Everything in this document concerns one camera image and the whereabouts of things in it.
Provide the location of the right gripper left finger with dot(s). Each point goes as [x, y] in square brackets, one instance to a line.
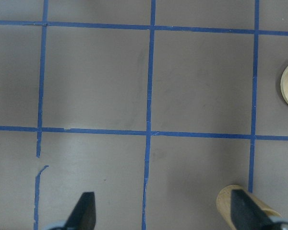
[83, 216]

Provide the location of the bamboo cylinder holder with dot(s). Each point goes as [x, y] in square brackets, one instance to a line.
[223, 204]

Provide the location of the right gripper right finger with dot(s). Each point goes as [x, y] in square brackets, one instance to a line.
[246, 215]

